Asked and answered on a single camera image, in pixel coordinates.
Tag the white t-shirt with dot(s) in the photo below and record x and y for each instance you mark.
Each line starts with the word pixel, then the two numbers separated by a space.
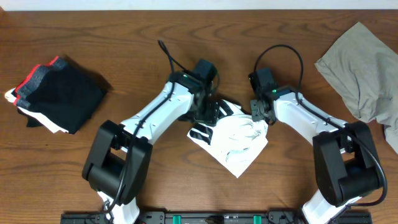
pixel 235 141

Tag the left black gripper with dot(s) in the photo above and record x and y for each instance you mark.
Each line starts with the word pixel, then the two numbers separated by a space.
pixel 209 112

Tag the grey-olive garment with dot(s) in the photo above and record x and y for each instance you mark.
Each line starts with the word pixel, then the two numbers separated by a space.
pixel 363 71

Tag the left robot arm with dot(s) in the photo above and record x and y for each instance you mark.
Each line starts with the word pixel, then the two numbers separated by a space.
pixel 118 161

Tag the white folded garment under black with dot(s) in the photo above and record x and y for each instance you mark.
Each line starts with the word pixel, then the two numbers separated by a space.
pixel 42 119

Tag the black folded garment red trim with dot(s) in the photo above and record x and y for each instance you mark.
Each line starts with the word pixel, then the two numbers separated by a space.
pixel 62 91

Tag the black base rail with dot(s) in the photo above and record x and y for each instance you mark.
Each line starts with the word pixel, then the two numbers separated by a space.
pixel 271 217

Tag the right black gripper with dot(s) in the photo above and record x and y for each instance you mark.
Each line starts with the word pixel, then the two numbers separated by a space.
pixel 255 113

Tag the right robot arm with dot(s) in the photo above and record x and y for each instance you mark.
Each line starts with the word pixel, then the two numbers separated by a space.
pixel 347 166

